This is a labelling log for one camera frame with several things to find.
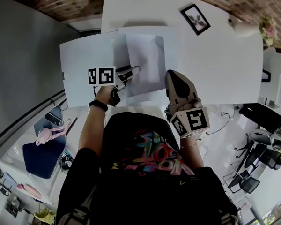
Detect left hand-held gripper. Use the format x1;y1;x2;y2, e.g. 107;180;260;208
88;65;141;108

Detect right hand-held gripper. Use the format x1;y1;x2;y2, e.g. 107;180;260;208
164;69;211;139

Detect white sheet of paper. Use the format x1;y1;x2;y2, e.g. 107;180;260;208
126;32;167;97

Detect white file folder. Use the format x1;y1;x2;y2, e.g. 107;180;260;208
59;25;180;108

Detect person's left forearm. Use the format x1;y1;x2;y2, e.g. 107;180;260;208
78;99;109;158

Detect person's right forearm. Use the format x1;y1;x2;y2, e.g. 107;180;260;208
178;135;205;171

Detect person's right hand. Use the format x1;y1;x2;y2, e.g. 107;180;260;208
170;97;203;113

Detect person's left hand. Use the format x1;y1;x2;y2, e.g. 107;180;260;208
94;85;116;105

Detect black wristband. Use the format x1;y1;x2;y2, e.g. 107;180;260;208
89;100;109;113

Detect white cylinder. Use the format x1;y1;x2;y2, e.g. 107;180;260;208
227;17;261;39

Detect smartphone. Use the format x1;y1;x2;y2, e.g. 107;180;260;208
44;112;62;127

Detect grey mesh office chair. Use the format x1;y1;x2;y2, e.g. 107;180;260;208
233;127;281;171

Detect black printed t-shirt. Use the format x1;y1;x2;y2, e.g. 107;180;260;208
55;112;240;225

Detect pink plush toy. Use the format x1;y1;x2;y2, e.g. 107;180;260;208
34;118;74;146

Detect potted pink flowers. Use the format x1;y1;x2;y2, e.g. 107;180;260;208
258;15;279;48

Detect grey partition panel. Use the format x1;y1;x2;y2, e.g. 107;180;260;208
0;0;82;151

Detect black office chair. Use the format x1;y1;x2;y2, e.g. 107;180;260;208
222;169;261;195

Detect dark blue chair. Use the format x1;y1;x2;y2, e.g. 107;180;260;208
22;105;69;180

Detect person's right shoe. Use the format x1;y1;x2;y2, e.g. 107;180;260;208
219;212;240;225

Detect person's shoe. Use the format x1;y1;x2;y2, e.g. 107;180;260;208
219;212;240;225
57;207;85;225

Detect pink round object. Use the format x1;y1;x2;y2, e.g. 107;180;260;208
15;182;42;199

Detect person's left shoe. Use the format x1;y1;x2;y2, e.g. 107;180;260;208
57;207;85;225

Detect thin silver bracelet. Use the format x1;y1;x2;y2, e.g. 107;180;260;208
179;141;199;149

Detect black picture frame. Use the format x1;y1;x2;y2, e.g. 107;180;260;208
179;3;212;36

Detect small black frame stand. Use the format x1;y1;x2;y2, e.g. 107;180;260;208
260;68;273;83

